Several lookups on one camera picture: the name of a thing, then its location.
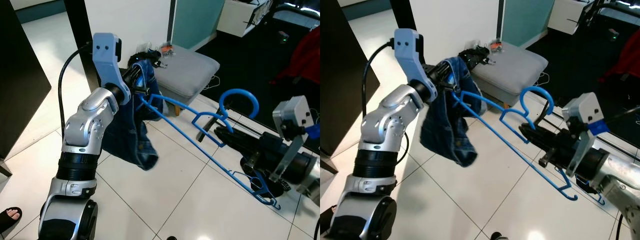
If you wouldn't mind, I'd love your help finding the black door frame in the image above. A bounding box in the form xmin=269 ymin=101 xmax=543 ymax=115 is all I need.
xmin=390 ymin=0 xmax=421 ymax=66
xmin=64 ymin=0 xmax=101 ymax=93

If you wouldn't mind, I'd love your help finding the black carpet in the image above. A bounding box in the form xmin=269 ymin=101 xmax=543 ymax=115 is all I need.
xmin=525 ymin=0 xmax=640 ymax=148
xmin=195 ymin=0 xmax=321 ymax=151

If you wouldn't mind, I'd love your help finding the black strap bundle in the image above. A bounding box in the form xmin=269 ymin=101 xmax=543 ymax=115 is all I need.
xmin=457 ymin=45 xmax=497 ymax=71
xmin=127 ymin=47 xmax=168 ymax=71

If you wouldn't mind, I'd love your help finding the person in leopard skirt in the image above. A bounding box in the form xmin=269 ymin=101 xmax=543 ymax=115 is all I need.
xmin=0 ymin=206 xmax=23 ymax=236

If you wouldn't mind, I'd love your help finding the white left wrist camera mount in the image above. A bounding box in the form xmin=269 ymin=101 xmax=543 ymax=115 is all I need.
xmin=92 ymin=32 xmax=125 ymax=93
xmin=394 ymin=28 xmax=427 ymax=90

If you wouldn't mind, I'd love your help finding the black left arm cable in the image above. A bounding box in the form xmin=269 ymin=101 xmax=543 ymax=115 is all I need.
xmin=362 ymin=41 xmax=398 ymax=108
xmin=58 ymin=44 xmax=96 ymax=138

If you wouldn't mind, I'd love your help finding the black partition post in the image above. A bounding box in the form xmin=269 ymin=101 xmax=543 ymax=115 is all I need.
xmin=496 ymin=0 xmax=505 ymax=43
xmin=167 ymin=0 xmax=177 ymax=46

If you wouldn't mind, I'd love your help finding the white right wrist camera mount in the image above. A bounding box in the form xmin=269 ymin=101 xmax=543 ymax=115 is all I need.
xmin=269 ymin=96 xmax=316 ymax=183
xmin=562 ymin=92 xmax=608 ymax=178

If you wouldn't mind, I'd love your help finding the grey cushioned ottoman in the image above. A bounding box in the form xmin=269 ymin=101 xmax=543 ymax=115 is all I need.
xmin=470 ymin=42 xmax=549 ymax=109
xmin=150 ymin=45 xmax=221 ymax=117

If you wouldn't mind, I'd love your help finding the red cloth cover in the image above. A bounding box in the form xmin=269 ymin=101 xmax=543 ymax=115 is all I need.
xmin=602 ymin=42 xmax=640 ymax=85
xmin=272 ymin=26 xmax=321 ymax=96

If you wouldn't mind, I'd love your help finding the white cabinet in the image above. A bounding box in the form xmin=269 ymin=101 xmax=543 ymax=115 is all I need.
xmin=547 ymin=0 xmax=598 ymax=36
xmin=217 ymin=0 xmax=275 ymax=38

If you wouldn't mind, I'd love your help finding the blue plastic hanger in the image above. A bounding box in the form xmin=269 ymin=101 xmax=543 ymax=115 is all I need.
xmin=450 ymin=86 xmax=606 ymax=206
xmin=137 ymin=89 xmax=281 ymax=210

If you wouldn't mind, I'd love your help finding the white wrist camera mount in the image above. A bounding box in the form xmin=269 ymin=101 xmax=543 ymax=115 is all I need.
xmin=92 ymin=32 xmax=125 ymax=93
xmin=562 ymin=92 xmax=608 ymax=178
xmin=394 ymin=28 xmax=427 ymax=90
xmin=269 ymin=96 xmax=316 ymax=183

